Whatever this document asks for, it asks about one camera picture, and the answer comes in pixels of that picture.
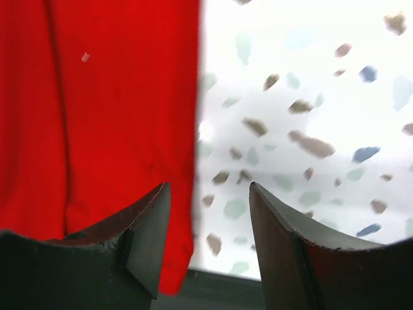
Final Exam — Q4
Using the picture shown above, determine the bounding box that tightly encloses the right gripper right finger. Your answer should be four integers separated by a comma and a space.
249, 182, 412, 309

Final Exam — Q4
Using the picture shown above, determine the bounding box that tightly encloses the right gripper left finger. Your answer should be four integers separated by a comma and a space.
1, 183, 170, 309

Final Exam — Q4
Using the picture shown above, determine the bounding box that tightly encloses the red t shirt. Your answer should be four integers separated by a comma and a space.
1, 1, 200, 295

